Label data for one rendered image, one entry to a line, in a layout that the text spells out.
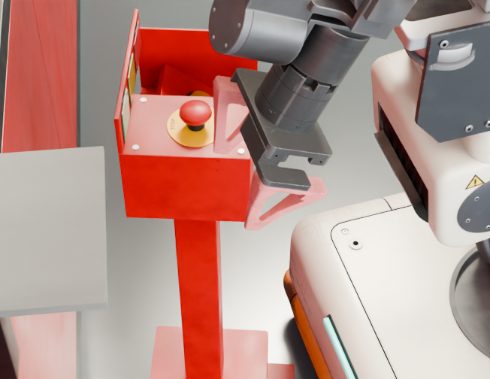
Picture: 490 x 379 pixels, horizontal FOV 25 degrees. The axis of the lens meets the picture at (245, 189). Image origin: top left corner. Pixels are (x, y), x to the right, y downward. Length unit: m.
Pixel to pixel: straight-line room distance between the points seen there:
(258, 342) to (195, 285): 0.33
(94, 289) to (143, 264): 1.28
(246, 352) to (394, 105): 0.70
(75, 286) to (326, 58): 0.28
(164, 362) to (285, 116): 1.06
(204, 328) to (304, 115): 0.86
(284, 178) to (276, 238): 1.33
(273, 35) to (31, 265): 0.29
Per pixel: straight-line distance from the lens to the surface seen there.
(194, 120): 1.32
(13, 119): 1.40
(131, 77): 1.37
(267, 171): 0.91
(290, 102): 0.91
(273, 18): 0.85
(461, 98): 1.17
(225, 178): 1.34
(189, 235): 1.55
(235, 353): 1.93
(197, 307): 1.68
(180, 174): 1.34
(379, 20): 0.85
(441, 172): 1.30
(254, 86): 0.96
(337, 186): 2.33
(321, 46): 0.88
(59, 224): 0.98
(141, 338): 2.10
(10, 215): 0.99
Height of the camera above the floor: 1.74
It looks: 49 degrees down
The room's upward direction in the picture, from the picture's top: straight up
